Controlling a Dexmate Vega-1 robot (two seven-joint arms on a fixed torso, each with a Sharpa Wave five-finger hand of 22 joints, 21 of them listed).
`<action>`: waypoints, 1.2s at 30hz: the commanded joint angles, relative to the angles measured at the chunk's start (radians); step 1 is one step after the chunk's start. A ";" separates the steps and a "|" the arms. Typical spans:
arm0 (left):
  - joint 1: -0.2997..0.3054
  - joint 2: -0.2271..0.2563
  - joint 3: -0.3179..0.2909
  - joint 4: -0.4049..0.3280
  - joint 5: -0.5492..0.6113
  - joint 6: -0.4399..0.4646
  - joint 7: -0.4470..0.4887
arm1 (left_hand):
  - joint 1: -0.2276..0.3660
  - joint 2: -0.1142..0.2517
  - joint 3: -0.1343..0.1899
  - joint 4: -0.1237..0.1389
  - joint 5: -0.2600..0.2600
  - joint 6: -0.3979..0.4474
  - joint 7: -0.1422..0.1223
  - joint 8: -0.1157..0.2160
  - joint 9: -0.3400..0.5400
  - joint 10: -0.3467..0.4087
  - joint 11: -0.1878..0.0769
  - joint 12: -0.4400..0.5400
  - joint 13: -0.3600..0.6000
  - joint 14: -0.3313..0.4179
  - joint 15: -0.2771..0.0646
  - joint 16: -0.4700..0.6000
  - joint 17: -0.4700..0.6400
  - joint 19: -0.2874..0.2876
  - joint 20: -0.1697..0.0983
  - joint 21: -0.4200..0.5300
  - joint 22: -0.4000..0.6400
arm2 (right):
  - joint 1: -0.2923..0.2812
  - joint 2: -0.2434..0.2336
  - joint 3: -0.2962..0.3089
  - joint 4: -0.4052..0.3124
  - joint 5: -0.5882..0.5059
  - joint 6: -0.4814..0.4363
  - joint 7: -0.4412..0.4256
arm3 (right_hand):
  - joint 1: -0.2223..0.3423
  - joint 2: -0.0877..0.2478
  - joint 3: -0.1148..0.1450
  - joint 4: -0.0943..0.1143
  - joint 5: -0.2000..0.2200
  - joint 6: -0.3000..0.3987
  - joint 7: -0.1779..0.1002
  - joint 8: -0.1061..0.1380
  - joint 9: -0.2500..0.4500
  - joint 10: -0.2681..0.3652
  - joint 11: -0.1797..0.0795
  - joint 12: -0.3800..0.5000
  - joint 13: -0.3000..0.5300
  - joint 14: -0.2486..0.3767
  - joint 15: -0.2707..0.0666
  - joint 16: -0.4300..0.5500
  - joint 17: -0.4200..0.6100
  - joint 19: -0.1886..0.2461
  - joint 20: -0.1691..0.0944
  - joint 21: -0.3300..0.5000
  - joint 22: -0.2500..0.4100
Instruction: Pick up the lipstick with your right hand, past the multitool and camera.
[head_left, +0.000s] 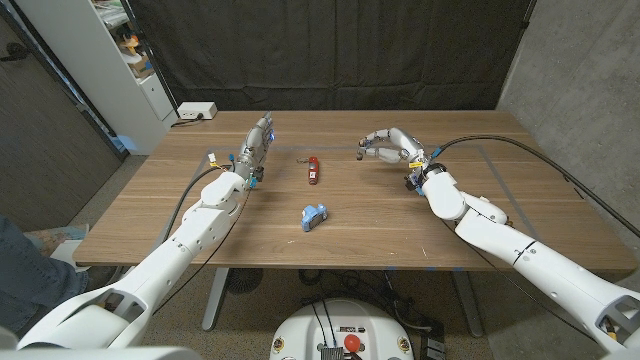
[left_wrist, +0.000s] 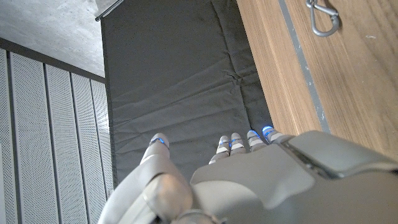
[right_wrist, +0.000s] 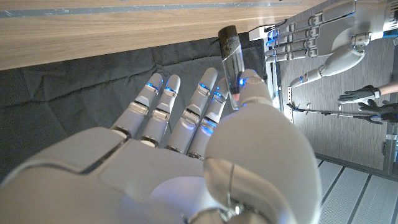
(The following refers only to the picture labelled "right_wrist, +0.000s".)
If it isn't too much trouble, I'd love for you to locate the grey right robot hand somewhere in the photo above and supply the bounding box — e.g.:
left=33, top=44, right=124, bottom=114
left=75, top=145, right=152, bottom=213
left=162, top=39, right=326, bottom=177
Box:
left=0, top=67, right=323, bottom=224

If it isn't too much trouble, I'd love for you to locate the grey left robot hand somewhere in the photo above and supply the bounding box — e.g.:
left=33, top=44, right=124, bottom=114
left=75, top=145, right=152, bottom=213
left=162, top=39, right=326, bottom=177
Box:
left=264, top=0, right=388, bottom=88

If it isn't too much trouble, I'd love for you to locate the black gloved person hand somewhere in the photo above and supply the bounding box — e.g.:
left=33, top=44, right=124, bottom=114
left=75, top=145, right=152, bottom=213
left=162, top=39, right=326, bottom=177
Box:
left=357, top=101, right=398, bottom=125
left=338, top=85, right=382, bottom=105

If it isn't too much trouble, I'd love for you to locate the dark capped lipstick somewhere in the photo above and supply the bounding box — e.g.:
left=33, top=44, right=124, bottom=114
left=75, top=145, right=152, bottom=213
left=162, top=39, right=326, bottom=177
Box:
left=217, top=25, right=246, bottom=110

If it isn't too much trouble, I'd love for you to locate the bare person forearm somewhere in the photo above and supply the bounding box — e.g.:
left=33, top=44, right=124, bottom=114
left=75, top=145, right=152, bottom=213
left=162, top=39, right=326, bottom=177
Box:
left=379, top=81, right=398, bottom=96

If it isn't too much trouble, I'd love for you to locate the white power strip box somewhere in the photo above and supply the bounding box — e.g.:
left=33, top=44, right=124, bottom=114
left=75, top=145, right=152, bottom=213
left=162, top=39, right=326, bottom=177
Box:
left=248, top=26, right=271, bottom=41

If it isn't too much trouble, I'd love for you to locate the black curtain backdrop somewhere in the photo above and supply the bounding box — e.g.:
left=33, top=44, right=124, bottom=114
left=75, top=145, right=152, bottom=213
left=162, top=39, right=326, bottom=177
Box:
left=0, top=32, right=267, bottom=181

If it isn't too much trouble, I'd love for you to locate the wooden table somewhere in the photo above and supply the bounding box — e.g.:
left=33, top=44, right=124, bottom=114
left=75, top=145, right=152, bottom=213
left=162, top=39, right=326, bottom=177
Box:
left=0, top=1, right=301, bottom=19

